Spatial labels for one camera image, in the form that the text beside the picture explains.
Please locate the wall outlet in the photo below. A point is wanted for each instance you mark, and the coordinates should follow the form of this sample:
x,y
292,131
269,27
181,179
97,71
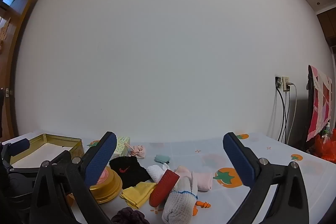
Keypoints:
x,y
278,82

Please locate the wooden cabinet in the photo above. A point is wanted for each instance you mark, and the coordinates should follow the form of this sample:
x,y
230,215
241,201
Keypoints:
x,y
329,27

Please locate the red textured oval pad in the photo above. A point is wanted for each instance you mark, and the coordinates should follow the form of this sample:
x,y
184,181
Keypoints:
x,y
164,187

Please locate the small white bottle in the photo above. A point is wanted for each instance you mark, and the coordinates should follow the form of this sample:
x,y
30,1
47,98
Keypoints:
x,y
327,128

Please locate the pink sock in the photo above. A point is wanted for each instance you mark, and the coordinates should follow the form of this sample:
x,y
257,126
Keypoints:
x,y
202,179

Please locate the yellow cloth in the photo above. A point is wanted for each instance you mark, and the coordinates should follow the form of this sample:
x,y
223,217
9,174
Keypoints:
x,y
136,193

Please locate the red plastic bag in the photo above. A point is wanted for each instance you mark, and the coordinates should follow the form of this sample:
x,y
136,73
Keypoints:
x,y
325,148

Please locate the purple scrunchie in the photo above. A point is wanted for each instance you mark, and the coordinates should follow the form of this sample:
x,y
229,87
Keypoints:
x,y
128,217

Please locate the wooden door ornament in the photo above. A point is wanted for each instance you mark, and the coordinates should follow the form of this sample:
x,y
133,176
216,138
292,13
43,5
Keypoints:
x,y
4,29

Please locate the white waffle cloth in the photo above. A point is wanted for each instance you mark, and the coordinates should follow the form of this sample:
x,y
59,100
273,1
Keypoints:
x,y
156,172

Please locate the persimmon print tablecloth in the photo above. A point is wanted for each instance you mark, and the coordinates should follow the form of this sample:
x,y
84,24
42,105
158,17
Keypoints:
x,y
189,150

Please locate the wooden door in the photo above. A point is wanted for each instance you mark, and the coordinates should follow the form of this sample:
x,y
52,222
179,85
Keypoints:
x,y
10,69

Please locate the white mesh pouch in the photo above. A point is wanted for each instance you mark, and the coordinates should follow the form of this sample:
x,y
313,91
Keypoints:
x,y
178,203

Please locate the patterned tissue pack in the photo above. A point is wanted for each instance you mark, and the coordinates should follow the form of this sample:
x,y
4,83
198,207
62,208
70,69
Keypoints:
x,y
122,145

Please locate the black chair back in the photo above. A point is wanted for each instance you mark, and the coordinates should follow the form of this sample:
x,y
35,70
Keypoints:
x,y
309,113

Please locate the orange earplug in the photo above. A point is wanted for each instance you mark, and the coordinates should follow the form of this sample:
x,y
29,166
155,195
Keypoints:
x,y
194,211
203,205

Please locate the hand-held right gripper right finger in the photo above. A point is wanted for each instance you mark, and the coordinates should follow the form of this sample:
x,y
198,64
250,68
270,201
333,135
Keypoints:
x,y
237,158

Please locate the pink patchwork cloth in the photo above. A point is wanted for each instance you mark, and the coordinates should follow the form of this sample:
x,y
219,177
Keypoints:
x,y
321,103

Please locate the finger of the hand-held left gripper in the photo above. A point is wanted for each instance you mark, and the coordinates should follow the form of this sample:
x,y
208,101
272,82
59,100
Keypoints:
x,y
18,145

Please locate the teal small pouch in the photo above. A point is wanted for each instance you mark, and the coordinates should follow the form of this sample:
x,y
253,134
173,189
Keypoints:
x,y
160,158

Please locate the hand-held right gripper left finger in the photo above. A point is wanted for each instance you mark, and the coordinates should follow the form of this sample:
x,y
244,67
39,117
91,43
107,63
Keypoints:
x,y
101,158

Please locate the gold round tin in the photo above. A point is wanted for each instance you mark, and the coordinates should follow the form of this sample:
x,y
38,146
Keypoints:
x,y
110,190

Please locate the gold rectangular tin box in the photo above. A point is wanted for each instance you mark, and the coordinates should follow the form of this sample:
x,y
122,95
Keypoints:
x,y
77,149

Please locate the door latch plate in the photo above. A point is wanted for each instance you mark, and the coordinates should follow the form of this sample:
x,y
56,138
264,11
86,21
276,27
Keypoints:
x,y
9,91

